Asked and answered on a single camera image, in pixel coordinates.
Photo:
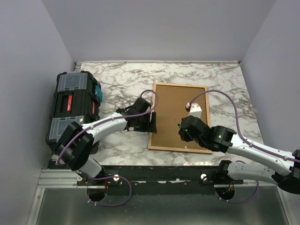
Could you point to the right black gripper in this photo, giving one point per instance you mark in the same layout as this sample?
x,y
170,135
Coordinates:
x,y
183,135

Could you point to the wooden picture frame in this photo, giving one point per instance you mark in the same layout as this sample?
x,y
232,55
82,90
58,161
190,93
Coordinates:
x,y
172,99

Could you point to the black toolbox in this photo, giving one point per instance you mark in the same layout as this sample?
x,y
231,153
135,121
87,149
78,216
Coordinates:
x,y
77,97

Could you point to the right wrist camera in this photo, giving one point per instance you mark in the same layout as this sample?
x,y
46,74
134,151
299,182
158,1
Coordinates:
x,y
194,110

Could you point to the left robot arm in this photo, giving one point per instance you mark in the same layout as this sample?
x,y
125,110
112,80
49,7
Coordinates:
x,y
75,144

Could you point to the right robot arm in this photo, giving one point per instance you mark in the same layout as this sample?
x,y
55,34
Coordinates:
x,y
278,167

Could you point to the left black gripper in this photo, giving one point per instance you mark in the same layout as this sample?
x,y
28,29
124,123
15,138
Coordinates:
x,y
150,126

